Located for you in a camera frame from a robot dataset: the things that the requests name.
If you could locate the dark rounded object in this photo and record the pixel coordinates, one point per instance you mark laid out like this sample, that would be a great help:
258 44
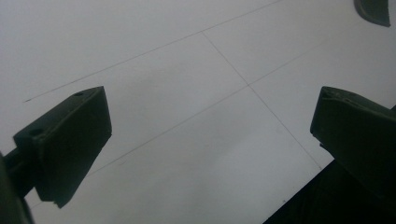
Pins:
373 11

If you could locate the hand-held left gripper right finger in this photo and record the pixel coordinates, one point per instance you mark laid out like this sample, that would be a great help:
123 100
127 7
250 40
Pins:
358 140

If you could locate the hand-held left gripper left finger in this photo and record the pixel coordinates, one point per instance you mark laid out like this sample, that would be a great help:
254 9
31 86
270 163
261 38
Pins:
71 146

